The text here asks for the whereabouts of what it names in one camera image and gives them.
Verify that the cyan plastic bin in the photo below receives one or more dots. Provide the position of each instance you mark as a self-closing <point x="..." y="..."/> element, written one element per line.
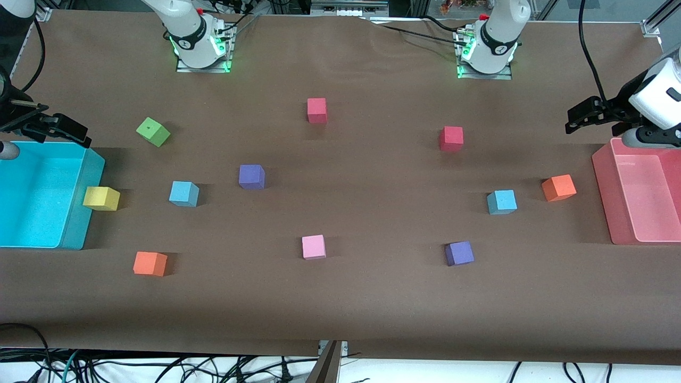
<point x="37" y="197"/>

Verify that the pink plastic bin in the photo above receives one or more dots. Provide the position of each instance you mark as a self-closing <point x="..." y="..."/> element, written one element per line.
<point x="644" y="197"/>

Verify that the pink foam block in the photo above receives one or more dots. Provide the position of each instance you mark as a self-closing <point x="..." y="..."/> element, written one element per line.
<point x="314" y="247"/>

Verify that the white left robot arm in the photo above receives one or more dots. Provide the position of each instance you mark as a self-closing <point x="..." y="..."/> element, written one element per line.
<point x="495" y="45"/>

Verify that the light blue foam block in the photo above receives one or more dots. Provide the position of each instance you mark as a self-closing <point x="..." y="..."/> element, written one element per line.
<point x="501" y="202"/>
<point x="183" y="193"/>

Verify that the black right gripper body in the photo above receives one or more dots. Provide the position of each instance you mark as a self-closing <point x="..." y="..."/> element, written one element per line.
<point x="11" y="115"/>

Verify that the red foam block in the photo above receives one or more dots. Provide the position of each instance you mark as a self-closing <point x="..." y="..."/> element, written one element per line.
<point x="451" y="139"/>
<point x="316" y="110"/>

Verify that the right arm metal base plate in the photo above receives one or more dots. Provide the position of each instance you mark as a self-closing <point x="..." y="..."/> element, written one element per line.
<point x="226" y="58"/>

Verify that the purple foam block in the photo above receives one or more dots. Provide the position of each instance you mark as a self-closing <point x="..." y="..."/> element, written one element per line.
<point x="251" y="177"/>
<point x="459" y="254"/>

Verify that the aluminium frame rail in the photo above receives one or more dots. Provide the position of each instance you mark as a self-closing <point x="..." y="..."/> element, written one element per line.
<point x="346" y="9"/>

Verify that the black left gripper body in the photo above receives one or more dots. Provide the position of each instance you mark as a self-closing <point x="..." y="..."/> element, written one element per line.
<point x="619" y="108"/>

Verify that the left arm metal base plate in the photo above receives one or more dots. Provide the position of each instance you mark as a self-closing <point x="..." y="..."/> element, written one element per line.
<point x="464" y="73"/>

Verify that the metal corner bracket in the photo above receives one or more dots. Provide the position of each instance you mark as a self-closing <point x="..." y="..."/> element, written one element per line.
<point x="652" y="27"/>
<point x="41" y="14"/>

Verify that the orange foam block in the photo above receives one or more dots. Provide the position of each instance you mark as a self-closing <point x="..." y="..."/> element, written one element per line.
<point x="149" y="264"/>
<point x="558" y="188"/>

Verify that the green foam block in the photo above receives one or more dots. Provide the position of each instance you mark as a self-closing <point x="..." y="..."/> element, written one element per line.
<point x="153" y="132"/>

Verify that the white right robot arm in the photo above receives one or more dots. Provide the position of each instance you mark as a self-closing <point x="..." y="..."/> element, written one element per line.
<point x="197" y="37"/>

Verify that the metal table edge bracket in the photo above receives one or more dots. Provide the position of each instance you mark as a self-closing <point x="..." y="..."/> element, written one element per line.
<point x="344" y="347"/>

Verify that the yellow foam block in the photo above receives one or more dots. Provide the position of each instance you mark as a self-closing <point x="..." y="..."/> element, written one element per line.
<point x="101" y="198"/>

